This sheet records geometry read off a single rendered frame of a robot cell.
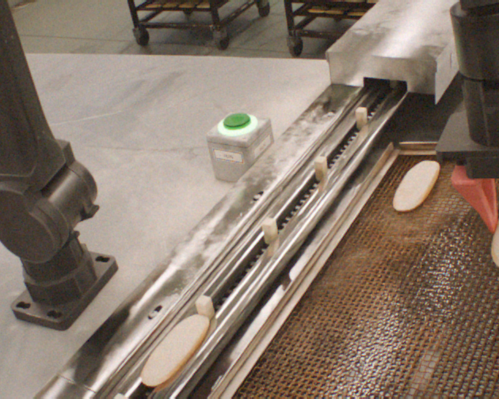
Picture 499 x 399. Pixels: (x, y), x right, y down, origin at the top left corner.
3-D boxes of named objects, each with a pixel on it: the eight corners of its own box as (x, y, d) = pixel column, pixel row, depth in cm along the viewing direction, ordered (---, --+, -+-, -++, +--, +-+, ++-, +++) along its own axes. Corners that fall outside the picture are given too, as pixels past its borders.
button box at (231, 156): (243, 170, 102) (230, 108, 96) (287, 179, 98) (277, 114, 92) (215, 200, 97) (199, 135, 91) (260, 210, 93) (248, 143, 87)
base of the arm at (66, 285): (70, 255, 86) (12, 317, 77) (49, 206, 81) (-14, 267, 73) (121, 265, 82) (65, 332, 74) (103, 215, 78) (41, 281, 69)
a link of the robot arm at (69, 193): (46, 232, 79) (23, 260, 75) (17, 162, 74) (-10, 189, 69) (110, 236, 76) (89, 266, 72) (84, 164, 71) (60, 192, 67)
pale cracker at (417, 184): (415, 163, 77) (413, 154, 76) (446, 163, 75) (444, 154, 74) (386, 211, 70) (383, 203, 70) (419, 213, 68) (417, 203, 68)
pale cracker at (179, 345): (189, 312, 69) (187, 305, 68) (219, 322, 67) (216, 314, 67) (131, 380, 63) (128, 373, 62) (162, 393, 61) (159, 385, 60)
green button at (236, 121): (234, 120, 94) (231, 111, 93) (257, 123, 92) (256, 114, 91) (219, 134, 91) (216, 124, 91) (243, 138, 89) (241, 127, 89)
